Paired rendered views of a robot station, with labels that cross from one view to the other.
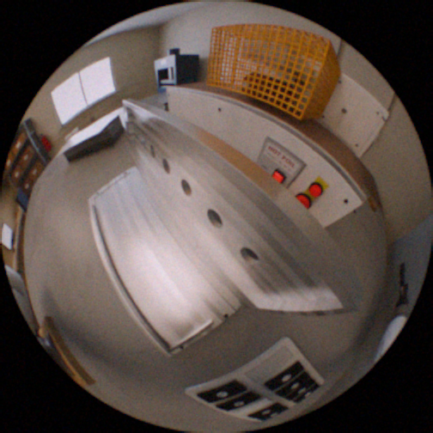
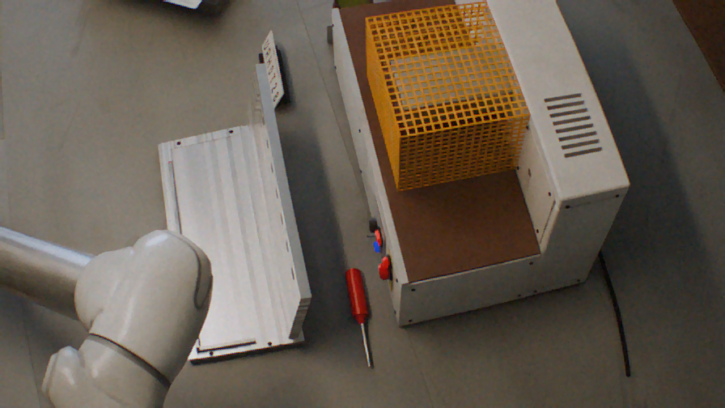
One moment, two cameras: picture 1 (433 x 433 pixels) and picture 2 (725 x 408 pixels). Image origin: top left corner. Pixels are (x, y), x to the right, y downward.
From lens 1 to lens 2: 147 cm
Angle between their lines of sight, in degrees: 18
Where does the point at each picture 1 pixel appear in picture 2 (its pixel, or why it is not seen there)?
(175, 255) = (255, 268)
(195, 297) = (252, 313)
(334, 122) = (524, 184)
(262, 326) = (298, 388)
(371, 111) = (546, 188)
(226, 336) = (257, 372)
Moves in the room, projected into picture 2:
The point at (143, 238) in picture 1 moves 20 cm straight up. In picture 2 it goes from (229, 236) to (213, 183)
